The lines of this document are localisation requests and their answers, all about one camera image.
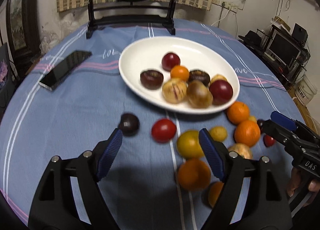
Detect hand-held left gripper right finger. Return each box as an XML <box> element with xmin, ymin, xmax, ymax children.
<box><xmin>199</xmin><ymin>128</ymin><xmax>293</xmax><ymax>230</ymax></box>

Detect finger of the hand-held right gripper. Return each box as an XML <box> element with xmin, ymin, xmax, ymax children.
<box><xmin>271</xmin><ymin>111</ymin><xmax>320</xmax><ymax>143</ymax></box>
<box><xmin>261</xmin><ymin>119</ymin><xmax>308</xmax><ymax>153</ymax></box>

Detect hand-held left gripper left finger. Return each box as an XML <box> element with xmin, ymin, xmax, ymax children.
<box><xmin>28</xmin><ymin>128</ymin><xmax>123</xmax><ymax>230</ymax></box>

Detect small red cherry tomato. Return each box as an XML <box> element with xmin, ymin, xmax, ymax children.
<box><xmin>263</xmin><ymin>134</ymin><xmax>276</xmax><ymax>148</ymax></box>

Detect small olive green fruit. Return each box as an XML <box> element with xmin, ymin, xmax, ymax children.
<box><xmin>209</xmin><ymin>126</ymin><xmax>228</xmax><ymax>142</ymax></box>

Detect green-yellow citrus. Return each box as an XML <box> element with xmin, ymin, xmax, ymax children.
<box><xmin>176</xmin><ymin>130</ymin><xmax>205</xmax><ymax>160</ymax></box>

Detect smooth orange citrus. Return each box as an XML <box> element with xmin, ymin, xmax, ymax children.
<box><xmin>177</xmin><ymin>158</ymin><xmax>212</xmax><ymax>191</ymax></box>
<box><xmin>208</xmin><ymin>181</ymin><xmax>225</xmax><ymax>208</ymax></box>

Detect tan pepino melon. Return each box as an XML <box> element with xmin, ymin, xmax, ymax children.
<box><xmin>227</xmin><ymin>143</ymin><xmax>253</xmax><ymax>160</ymax></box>

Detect orange mandarin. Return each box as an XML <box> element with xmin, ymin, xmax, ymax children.
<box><xmin>227</xmin><ymin>101</ymin><xmax>250</xmax><ymax>125</ymax></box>
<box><xmin>234</xmin><ymin>120</ymin><xmax>261</xmax><ymax>147</ymax></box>

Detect small dark purple plum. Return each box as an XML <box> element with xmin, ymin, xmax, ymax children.
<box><xmin>118</xmin><ymin>113</ymin><xmax>140</xmax><ymax>137</ymax></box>

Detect tan brown round fruit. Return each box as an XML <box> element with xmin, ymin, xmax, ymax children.
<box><xmin>186</xmin><ymin>80</ymin><xmax>213</xmax><ymax>109</ymax></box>

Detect red plum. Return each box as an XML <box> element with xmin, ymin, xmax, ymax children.
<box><xmin>161</xmin><ymin>53</ymin><xmax>181</xmax><ymax>72</ymax></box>
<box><xmin>209</xmin><ymin>79</ymin><xmax>234</xmax><ymax>106</ymax></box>

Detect purple striped pepino melon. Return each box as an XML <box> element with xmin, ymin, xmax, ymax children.
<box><xmin>162</xmin><ymin>78</ymin><xmax>188</xmax><ymax>104</ymax></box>

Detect yellow loquat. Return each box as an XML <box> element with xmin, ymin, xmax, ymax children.
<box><xmin>210</xmin><ymin>74</ymin><xmax>228</xmax><ymax>86</ymax></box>

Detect dark purple passion fruit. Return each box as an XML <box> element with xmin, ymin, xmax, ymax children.
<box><xmin>188</xmin><ymin>69</ymin><xmax>211</xmax><ymax>87</ymax></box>

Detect dark maroon fruit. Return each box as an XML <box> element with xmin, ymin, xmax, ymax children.
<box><xmin>140</xmin><ymin>69</ymin><xmax>164</xmax><ymax>91</ymax></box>

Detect small orange citrus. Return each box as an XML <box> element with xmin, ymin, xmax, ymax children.
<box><xmin>170</xmin><ymin>65</ymin><xmax>190</xmax><ymax>82</ymax></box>

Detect white oval plate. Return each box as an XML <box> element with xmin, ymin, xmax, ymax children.
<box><xmin>118</xmin><ymin>36</ymin><xmax>240</xmax><ymax>114</ymax></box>

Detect person's right hand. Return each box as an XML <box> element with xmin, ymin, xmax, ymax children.
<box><xmin>287</xmin><ymin>167</ymin><xmax>320</xmax><ymax>197</ymax></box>

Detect white bucket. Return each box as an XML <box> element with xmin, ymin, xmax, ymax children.
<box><xmin>295</xmin><ymin>74</ymin><xmax>318</xmax><ymax>106</ymax></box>

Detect black metal rack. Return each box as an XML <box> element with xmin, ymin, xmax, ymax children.
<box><xmin>240</xmin><ymin>24</ymin><xmax>310</xmax><ymax>88</ymax></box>

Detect computer monitor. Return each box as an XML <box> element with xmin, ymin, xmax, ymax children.
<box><xmin>266</xmin><ymin>32</ymin><xmax>303</xmax><ymax>64</ymax></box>

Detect black speaker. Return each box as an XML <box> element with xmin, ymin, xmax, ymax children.
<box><xmin>292</xmin><ymin>23</ymin><xmax>308</xmax><ymax>46</ymax></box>

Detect black hat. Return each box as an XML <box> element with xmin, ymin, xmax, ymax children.
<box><xmin>239</xmin><ymin>30</ymin><xmax>264</xmax><ymax>44</ymax></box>

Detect black smartphone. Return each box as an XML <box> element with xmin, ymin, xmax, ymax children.
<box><xmin>38</xmin><ymin>50</ymin><xmax>92</xmax><ymax>91</ymax></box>

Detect dark chair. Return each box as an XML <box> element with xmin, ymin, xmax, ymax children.
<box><xmin>0</xmin><ymin>43</ymin><xmax>15</xmax><ymax>111</ymax></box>

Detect purple cloth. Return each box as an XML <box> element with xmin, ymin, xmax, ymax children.
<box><xmin>0</xmin><ymin>60</ymin><xmax>9</xmax><ymax>88</ymax></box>

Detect dark framed painting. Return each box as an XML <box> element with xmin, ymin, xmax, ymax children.
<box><xmin>6</xmin><ymin>0</ymin><xmax>42</xmax><ymax>58</ymax></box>

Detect white cable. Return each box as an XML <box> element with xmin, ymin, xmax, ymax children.
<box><xmin>210</xmin><ymin>8</ymin><xmax>230</xmax><ymax>27</ymax></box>

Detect white wall sockets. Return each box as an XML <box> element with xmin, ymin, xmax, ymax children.
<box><xmin>212</xmin><ymin>0</ymin><xmax>239</xmax><ymax>13</ymax></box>

